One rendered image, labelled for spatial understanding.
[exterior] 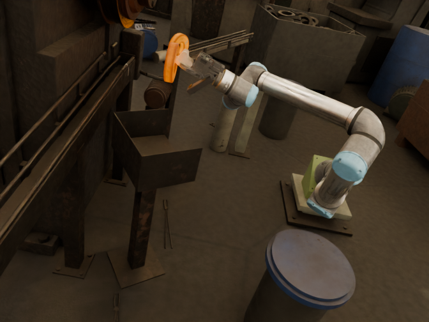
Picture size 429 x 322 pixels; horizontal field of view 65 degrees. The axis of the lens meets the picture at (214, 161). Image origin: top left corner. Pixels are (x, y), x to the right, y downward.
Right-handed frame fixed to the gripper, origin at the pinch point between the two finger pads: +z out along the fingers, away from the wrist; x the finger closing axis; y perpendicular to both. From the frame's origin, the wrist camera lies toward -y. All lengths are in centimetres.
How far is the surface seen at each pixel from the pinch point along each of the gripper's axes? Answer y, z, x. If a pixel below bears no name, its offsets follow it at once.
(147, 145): -23.3, -6.1, 28.4
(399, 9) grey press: 80, -208, -326
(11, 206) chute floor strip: -31, 18, 69
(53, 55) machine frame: -6.4, 31.2, 31.9
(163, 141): -21.8, -10.7, 23.7
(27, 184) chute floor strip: -31, 19, 61
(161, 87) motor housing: -32, 0, -41
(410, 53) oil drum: 48, -220, -255
